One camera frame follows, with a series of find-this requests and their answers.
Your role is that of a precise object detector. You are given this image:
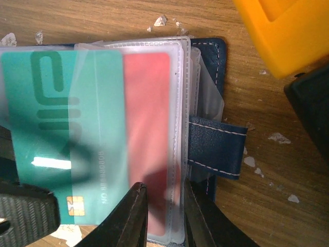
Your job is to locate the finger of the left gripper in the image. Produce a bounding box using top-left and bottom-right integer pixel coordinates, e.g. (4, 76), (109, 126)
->
(1, 180), (61, 246)

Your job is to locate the red circle credit card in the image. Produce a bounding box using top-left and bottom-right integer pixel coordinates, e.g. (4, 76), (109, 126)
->
(123, 53), (170, 236)

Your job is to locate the orange bin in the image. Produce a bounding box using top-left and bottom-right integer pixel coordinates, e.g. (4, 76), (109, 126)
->
(234, 0), (328, 78)

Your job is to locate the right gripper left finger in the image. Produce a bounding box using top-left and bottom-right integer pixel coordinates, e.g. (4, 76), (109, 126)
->
(76, 182), (148, 246)

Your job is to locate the black bin right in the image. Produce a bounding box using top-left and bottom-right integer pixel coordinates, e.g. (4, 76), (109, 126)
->
(284, 65), (329, 163)

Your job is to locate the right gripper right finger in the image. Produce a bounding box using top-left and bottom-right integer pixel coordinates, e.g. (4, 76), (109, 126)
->
(184, 179), (258, 247)

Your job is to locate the teal credit card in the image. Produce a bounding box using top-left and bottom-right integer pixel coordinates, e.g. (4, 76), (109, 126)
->
(1, 50), (129, 225)

